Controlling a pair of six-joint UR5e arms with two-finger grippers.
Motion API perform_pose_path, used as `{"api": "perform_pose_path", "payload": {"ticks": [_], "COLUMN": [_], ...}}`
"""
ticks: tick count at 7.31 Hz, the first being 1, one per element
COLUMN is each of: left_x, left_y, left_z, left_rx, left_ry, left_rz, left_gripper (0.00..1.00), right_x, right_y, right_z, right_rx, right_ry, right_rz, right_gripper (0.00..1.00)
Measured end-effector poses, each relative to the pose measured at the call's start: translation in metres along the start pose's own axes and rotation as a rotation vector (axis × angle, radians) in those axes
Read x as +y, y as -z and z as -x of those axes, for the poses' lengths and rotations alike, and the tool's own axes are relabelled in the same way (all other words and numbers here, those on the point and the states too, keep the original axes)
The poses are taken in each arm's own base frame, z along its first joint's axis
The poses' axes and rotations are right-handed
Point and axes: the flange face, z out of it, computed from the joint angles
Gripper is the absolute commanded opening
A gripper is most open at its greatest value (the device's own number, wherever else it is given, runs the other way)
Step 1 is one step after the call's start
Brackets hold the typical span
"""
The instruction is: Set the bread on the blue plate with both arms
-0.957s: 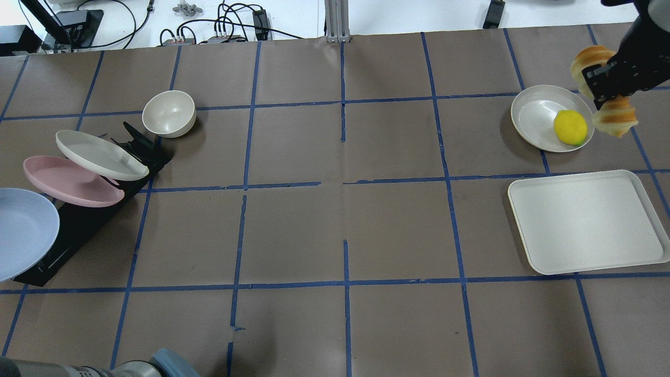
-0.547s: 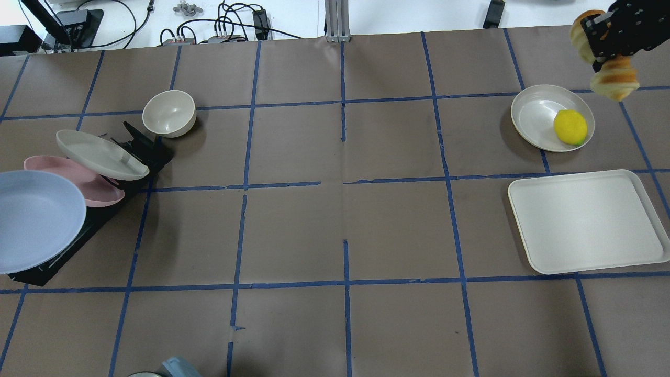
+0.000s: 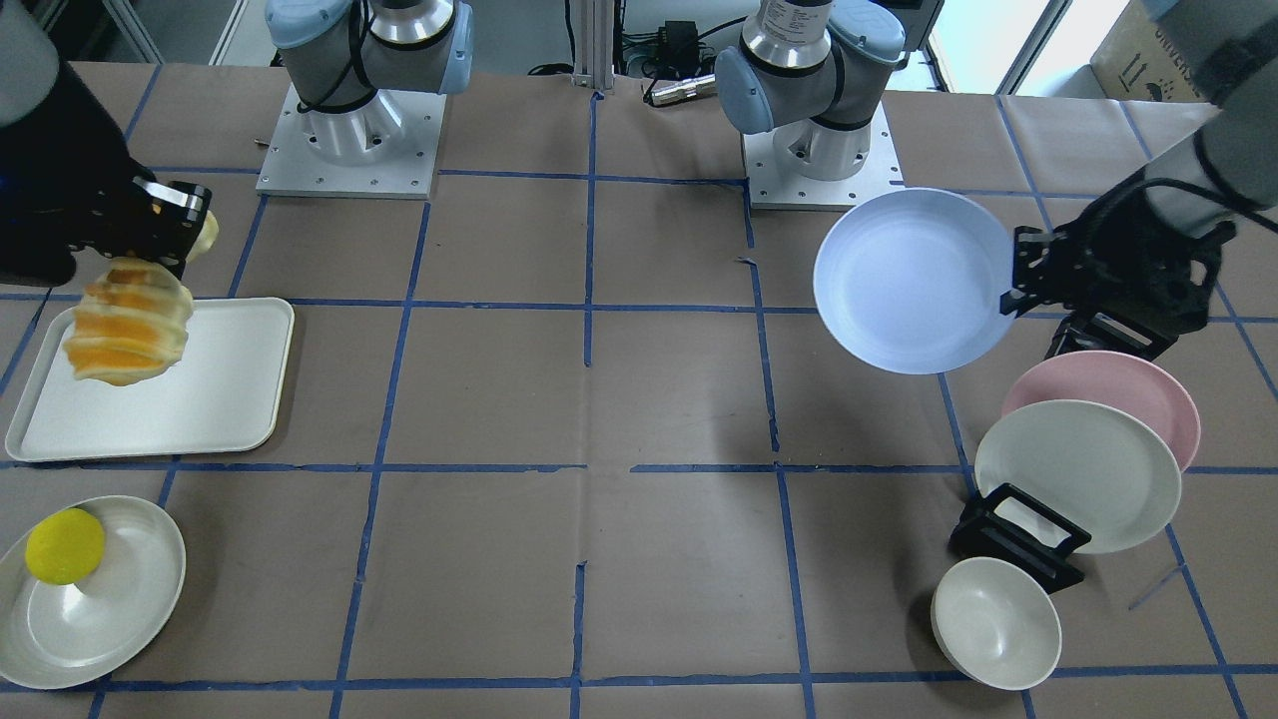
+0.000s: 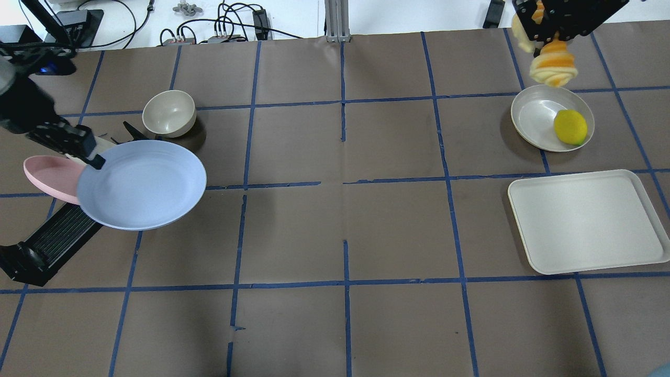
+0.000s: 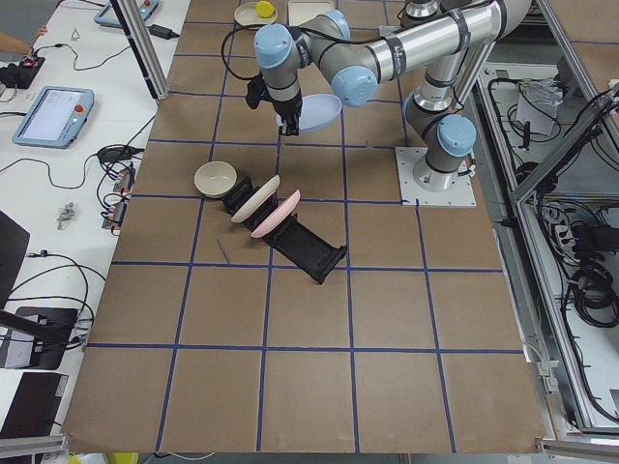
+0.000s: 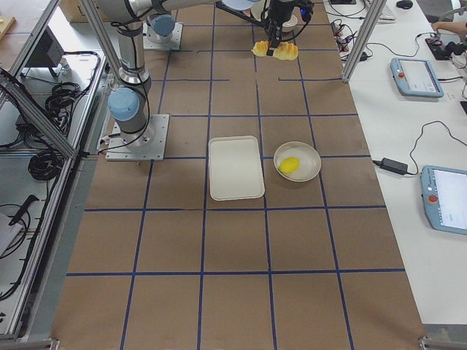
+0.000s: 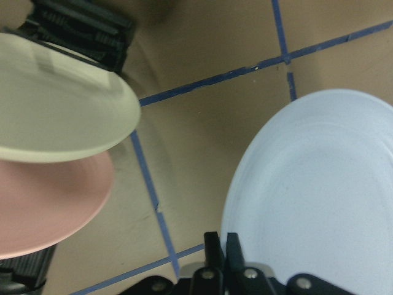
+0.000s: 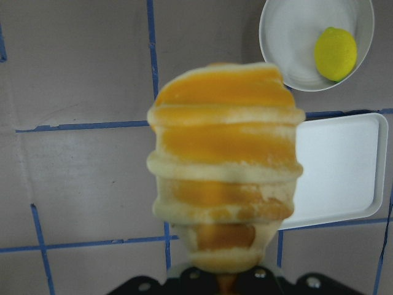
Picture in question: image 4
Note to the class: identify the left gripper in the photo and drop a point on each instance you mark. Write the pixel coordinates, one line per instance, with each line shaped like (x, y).
(27, 115)

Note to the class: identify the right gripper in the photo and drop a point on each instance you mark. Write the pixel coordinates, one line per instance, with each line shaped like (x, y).
(571, 20)

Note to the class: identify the bread roll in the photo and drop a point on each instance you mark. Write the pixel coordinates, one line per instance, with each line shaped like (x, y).
(554, 66)

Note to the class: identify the blue plate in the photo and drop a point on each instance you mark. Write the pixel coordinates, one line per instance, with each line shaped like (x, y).
(142, 185)

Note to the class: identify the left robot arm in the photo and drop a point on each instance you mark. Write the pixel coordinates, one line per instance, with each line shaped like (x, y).
(26, 109)

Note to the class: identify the cream plate in rack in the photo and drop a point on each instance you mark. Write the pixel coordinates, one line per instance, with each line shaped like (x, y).
(103, 145)

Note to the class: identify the pink plate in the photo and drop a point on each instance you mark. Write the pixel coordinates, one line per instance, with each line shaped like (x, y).
(55, 176)

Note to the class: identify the cream plate with lemon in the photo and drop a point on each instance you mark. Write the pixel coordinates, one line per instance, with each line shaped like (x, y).
(534, 109)

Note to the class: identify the black power adapter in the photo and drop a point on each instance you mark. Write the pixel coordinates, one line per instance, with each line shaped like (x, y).
(494, 14)

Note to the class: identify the black dish rack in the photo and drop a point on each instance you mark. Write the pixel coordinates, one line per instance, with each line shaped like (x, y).
(66, 250)

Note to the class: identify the cream bowl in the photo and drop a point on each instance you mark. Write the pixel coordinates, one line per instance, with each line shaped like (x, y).
(170, 114)

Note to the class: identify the yellow lemon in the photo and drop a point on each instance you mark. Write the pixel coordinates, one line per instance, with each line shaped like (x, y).
(570, 127)

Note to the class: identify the black monitor stand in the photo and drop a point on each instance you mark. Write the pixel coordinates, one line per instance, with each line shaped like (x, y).
(76, 28)

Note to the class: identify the white tray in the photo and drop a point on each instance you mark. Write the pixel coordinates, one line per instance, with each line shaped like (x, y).
(587, 221)

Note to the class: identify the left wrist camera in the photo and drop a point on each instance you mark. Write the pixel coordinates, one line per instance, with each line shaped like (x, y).
(40, 58)

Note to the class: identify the aluminium frame post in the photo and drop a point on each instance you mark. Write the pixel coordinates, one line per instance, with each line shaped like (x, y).
(337, 21)

